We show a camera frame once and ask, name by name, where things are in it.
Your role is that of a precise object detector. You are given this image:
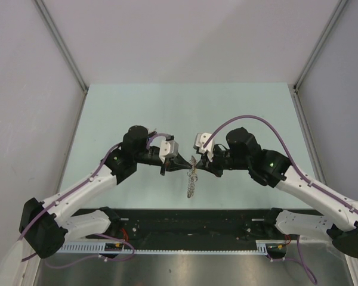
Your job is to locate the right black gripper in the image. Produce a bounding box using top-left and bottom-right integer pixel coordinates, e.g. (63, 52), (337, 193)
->
(195, 145), (250, 178)

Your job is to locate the metal disc with keyrings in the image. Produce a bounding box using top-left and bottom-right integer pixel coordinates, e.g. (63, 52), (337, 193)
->
(187, 156), (198, 198)

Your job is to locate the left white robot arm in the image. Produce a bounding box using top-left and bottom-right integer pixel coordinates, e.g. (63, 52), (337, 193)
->
(19, 125), (192, 259)

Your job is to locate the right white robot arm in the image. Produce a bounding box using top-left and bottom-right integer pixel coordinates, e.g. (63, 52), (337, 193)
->
(194, 128), (358, 259)

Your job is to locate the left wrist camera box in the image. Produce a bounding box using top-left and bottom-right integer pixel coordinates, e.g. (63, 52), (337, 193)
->
(159, 136), (179, 163)

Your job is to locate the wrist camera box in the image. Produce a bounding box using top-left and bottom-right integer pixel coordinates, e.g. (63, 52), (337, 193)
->
(159, 136), (179, 163)
(193, 133), (215, 161)

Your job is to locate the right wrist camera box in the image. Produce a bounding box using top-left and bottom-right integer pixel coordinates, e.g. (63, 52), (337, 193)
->
(193, 133), (215, 161)

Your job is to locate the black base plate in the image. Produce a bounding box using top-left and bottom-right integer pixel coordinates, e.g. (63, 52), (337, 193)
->
(49, 208), (337, 251)

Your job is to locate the white slotted cable duct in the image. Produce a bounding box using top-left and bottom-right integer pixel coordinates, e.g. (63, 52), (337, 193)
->
(59, 240), (290, 260)

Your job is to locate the right aluminium frame post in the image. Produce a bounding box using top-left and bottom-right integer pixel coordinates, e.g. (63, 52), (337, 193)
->
(294, 0), (350, 90)

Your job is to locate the aluminium frame post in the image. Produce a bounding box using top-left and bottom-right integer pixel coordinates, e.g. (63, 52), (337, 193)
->
(294, 0), (350, 90)
(32, 0), (89, 92)

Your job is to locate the left aluminium frame post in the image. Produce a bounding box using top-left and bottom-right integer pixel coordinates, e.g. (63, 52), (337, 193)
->
(32, 0), (89, 92)

